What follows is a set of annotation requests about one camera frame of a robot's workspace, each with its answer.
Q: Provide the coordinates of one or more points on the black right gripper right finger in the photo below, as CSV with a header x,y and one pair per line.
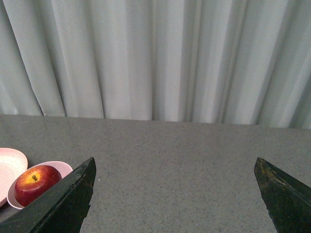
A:
x,y
287,200

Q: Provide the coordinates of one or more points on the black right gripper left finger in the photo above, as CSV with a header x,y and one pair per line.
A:
x,y
61,209

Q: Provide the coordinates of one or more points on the red apple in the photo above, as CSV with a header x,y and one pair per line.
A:
x,y
34,182

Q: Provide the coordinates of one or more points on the light pink bowl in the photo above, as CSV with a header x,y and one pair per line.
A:
x,y
62,167

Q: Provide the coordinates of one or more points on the salmon pink plate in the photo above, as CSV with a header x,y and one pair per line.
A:
x,y
12,164

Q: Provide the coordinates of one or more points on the white pleated curtain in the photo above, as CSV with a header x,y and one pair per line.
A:
x,y
212,61

